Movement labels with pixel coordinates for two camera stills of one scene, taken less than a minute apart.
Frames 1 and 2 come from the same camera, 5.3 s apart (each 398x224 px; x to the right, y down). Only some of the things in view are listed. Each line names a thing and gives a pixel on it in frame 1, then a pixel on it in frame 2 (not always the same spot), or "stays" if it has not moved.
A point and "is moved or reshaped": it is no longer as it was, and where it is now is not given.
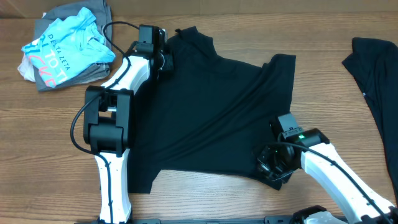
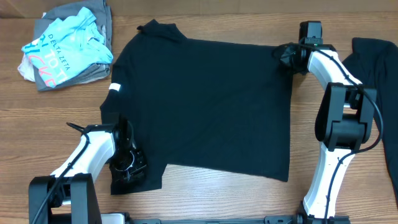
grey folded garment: x=101 y=12 stays
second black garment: x=374 y=63 stays
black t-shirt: x=207 y=113 is moved or reshaped
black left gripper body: x=166 y=58 → x=125 y=163
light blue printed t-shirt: x=68 y=46 stays
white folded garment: x=25 y=68 stays
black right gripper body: x=275 y=163 → x=287 y=56
